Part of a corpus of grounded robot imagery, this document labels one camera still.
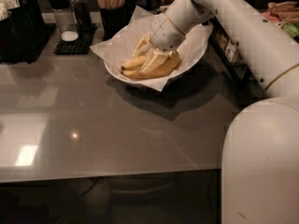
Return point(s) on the black cup of stir sticks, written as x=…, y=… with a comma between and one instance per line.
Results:
x=112, y=15

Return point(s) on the black container of packets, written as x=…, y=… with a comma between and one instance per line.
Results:
x=21, y=22

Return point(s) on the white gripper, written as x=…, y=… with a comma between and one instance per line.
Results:
x=163, y=32

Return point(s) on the pepper shaker black cap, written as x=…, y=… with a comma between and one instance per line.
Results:
x=82, y=14

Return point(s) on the white bowl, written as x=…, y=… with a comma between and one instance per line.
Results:
x=187, y=67

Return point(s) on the black rubber mat large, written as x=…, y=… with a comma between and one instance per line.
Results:
x=29, y=52

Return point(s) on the salt shaker black cap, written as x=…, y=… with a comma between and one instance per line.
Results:
x=64, y=18

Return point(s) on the yellow banana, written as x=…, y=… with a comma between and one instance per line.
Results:
x=162, y=71
x=134, y=63

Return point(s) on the black wire condiment rack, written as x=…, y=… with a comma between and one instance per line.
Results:
x=232, y=52

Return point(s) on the black rubber mat small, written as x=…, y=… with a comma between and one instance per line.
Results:
x=80, y=46

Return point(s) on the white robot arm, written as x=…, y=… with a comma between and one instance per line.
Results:
x=260, y=158

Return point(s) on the white paper liner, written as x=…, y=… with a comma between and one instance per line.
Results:
x=124, y=44

